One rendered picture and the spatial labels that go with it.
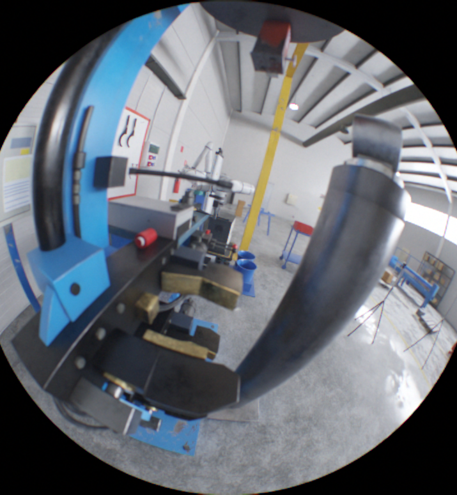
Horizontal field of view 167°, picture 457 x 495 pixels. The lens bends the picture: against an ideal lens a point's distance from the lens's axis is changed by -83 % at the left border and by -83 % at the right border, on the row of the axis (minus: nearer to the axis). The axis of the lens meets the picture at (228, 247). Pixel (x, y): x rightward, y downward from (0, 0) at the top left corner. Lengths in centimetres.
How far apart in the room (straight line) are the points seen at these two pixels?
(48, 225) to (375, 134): 70
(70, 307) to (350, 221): 55
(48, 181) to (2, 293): 196
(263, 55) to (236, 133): 1109
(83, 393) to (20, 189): 75
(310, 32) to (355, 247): 89
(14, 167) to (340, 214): 106
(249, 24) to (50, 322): 116
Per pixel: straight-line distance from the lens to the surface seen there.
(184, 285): 63
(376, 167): 36
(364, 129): 41
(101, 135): 57
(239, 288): 60
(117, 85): 62
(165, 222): 69
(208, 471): 142
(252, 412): 129
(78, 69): 46
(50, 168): 40
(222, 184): 56
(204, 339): 98
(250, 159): 1119
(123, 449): 144
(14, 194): 87
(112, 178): 50
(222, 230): 226
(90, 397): 40
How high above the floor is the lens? 135
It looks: 23 degrees down
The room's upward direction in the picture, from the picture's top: 15 degrees clockwise
